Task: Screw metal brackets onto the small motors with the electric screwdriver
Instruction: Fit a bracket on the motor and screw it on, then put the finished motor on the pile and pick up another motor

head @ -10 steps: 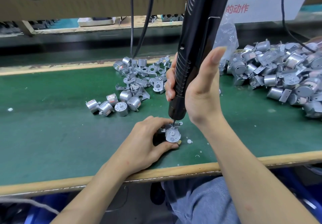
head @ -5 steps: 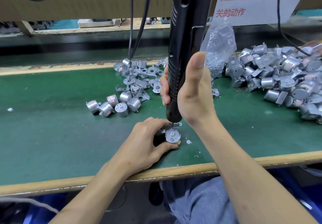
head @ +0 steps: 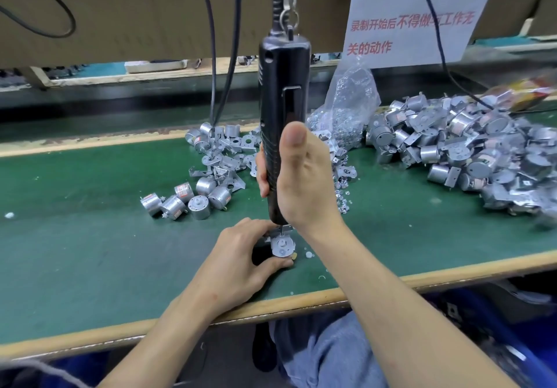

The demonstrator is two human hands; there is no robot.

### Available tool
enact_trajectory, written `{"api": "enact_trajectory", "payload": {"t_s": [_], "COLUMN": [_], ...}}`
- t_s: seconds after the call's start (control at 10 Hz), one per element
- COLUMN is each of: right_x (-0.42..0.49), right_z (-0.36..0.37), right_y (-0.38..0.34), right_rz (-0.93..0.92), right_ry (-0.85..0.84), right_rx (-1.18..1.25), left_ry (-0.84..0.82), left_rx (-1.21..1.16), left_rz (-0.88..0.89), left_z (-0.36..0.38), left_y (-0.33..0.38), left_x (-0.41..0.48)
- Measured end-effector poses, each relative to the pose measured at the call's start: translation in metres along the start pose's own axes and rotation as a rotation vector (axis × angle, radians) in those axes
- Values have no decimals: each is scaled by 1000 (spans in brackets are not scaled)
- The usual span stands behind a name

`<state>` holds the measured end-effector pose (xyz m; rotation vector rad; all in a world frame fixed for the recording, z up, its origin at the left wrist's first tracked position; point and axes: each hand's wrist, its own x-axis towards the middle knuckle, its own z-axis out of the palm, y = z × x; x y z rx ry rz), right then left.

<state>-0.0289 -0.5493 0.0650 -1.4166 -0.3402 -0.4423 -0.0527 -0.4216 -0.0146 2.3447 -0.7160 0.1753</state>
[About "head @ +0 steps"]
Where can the green bench mat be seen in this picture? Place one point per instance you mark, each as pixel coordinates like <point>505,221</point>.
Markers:
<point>70,270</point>

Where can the silver metal bracket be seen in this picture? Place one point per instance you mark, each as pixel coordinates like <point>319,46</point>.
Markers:
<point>277,232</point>

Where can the person's right hand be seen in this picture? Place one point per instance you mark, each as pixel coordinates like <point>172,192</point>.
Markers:
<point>300,183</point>

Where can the small clear plastic bag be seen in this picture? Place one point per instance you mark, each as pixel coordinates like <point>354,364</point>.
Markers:
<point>348,105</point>

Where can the pile of metal brackets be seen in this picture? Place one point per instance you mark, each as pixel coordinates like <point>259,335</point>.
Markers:
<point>226,148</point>

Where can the dark blue crate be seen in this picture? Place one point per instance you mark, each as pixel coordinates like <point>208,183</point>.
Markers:
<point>496,331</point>

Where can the white paper sign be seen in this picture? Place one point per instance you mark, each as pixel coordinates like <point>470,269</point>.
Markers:
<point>418,13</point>

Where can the person's left forearm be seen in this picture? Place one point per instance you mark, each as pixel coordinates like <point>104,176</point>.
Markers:
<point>157,348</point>

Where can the grey blue trousers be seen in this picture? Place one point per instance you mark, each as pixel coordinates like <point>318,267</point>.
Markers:
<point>326,353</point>

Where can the person's right forearm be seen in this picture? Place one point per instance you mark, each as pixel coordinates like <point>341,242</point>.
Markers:
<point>409,314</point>

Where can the black electric screwdriver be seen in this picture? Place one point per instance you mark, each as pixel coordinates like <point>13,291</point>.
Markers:
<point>283,105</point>

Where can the person's left hand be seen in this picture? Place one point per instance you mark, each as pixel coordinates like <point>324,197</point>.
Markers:
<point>231,266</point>

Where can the orange packet in plastic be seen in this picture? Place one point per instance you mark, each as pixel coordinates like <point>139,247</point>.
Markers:
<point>531,94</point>

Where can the pile of assembled motors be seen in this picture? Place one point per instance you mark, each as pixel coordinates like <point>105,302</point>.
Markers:
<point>466,148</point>

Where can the pile of silver motors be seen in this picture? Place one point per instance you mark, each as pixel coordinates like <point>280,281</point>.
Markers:
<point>187,196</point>

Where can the silver round motor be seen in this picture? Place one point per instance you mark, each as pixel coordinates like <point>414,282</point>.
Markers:
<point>283,246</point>

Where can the brown back panel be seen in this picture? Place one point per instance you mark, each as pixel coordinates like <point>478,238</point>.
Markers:
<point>130,18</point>

